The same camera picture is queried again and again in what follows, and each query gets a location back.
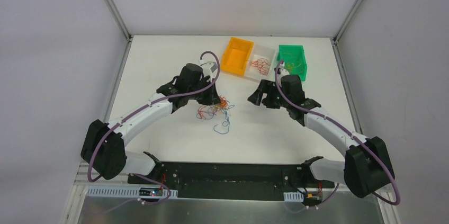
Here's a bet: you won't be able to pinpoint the yellow wire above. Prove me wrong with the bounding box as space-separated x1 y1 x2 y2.
282 51 304 75

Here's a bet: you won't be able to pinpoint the coloured wire bundle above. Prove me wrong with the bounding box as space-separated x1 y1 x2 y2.
195 96 236 136

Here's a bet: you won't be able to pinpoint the red wires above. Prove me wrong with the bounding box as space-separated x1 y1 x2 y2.
249 58 272 76

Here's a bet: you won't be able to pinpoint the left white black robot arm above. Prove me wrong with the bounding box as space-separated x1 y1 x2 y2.
80 60 220 184

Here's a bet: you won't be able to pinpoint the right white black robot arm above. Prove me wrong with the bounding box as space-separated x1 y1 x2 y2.
248 75 395 198

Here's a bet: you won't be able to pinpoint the green plastic bin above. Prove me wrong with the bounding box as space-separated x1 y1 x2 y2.
277 44 308 82

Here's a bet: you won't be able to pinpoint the white plastic bin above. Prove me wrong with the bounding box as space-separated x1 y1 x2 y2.
244 44 277 81

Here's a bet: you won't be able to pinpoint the orange plastic bin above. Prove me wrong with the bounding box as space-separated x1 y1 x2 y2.
220 37 254 76

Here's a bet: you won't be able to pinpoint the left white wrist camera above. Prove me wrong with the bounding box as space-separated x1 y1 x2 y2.
199 60 218 82

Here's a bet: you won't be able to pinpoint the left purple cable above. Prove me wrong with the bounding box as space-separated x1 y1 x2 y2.
87 51 221 205

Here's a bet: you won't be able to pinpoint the purple cable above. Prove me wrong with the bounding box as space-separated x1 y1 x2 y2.
87 51 221 205
274 60 401 206

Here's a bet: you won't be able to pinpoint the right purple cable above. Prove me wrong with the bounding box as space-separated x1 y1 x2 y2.
274 60 401 206

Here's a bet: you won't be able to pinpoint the right aluminium frame post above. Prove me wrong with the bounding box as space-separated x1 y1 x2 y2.
333 0 364 43

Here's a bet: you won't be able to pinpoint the aluminium frame post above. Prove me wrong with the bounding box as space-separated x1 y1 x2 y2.
103 0 132 42
333 0 364 43

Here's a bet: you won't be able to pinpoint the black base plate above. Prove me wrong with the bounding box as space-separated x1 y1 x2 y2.
148 162 335 201

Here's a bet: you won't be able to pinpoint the right white cable duct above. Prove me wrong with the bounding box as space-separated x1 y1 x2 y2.
283 192 304 203

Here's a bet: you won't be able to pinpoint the white cable duct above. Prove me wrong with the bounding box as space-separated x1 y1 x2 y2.
283 192 304 203
86 186 178 199

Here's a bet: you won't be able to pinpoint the left aluminium frame post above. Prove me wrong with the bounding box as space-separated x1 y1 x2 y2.
103 0 132 42

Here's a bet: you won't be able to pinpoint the left white cable duct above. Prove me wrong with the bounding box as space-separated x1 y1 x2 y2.
86 186 178 199

